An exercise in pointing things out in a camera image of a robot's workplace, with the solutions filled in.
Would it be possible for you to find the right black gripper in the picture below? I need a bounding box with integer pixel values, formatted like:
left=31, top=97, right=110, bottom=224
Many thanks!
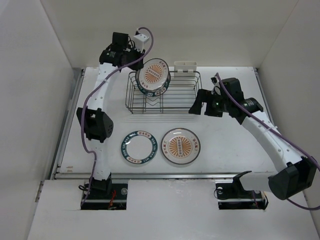
left=188, top=88, right=231, bottom=118

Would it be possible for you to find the orange sunburst plate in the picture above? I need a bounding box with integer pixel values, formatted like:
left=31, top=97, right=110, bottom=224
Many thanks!
left=135, top=58, right=170, bottom=87
left=160, top=128, right=201, bottom=166

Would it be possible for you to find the green rim lettered plate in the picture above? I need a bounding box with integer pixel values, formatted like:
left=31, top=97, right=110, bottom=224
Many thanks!
left=120, top=130, right=158, bottom=165

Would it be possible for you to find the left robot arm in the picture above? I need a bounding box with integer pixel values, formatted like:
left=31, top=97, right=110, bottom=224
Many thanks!
left=76, top=27, right=154, bottom=199

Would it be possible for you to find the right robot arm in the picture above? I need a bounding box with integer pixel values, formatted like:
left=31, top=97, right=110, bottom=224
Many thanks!
left=188, top=75, right=320, bottom=200

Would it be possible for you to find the white cutlery holder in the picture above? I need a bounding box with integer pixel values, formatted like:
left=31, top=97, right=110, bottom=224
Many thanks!
left=174, top=60, right=197, bottom=76

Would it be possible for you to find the wire dish rack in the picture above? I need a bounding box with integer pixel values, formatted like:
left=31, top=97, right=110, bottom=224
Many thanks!
left=125, top=71, right=202, bottom=114

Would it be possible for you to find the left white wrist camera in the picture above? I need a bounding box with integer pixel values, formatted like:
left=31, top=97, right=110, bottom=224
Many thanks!
left=132, top=31, right=150, bottom=53

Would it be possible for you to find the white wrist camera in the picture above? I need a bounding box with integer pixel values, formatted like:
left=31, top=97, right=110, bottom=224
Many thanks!
left=211, top=76, right=221, bottom=95
left=132, top=31, right=150, bottom=53

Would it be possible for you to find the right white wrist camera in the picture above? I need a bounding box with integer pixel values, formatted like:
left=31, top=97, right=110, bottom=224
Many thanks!
left=211, top=76, right=221, bottom=95

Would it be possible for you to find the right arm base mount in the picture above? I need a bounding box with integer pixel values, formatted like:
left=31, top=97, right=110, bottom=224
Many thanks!
left=213, top=182, right=269, bottom=211

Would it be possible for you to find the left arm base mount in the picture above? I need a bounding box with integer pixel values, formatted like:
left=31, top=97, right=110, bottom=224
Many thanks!
left=78, top=177, right=129, bottom=211

